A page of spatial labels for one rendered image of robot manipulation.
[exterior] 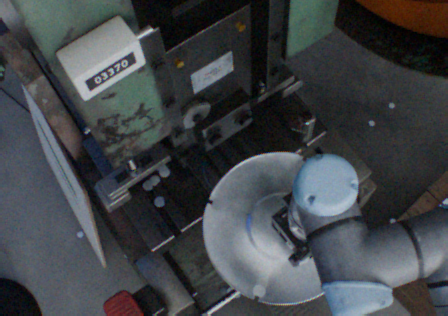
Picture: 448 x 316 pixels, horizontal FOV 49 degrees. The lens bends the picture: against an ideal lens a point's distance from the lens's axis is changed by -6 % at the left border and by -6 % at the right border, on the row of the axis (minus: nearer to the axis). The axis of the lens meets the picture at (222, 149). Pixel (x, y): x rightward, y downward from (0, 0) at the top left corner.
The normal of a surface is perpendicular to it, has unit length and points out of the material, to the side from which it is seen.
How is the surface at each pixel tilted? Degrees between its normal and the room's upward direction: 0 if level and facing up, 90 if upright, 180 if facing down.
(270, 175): 3
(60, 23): 90
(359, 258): 4
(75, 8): 90
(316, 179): 0
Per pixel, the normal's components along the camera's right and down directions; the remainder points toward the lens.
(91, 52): -0.05, -0.41
